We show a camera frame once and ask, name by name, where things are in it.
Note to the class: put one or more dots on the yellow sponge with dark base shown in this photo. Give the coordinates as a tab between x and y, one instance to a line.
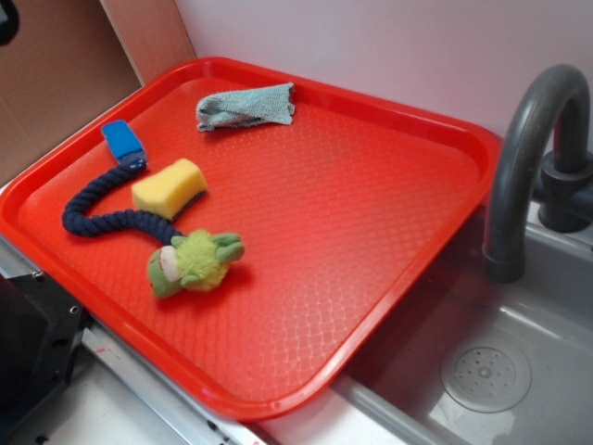
168	192

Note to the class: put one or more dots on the red plastic tray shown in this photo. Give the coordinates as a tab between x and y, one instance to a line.
340	212

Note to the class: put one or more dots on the brown cardboard panel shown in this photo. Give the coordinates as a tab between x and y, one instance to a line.
70	61

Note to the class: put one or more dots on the round sink drain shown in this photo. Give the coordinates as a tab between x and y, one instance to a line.
485	377

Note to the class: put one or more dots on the light blue folded cloth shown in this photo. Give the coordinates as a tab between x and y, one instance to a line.
246	108

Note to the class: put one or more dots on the black object top left corner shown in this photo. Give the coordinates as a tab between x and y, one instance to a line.
9	22

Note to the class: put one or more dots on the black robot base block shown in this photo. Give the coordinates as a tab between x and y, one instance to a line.
41	328

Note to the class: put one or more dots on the metal rail with screws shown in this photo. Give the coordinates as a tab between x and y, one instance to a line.
114	397

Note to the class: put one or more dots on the grey plastic sink basin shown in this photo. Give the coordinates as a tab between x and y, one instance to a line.
546	315

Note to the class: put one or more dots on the dark grey faucet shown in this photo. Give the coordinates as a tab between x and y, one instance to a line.
546	159

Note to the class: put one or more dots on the green plush rope toy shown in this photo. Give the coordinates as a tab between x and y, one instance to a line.
196	262

